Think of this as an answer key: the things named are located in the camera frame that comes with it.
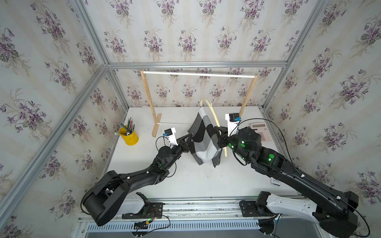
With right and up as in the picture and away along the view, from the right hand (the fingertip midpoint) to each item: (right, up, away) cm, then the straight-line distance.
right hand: (217, 127), depth 65 cm
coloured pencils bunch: (-50, -1, +27) cm, 57 cm away
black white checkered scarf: (-4, -11, +15) cm, 19 cm away
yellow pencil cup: (-50, -10, +28) cm, 58 cm away
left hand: (-9, -6, +10) cm, 15 cm away
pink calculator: (+38, -3, +38) cm, 54 cm away
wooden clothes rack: (-38, +5, +45) cm, 60 cm away
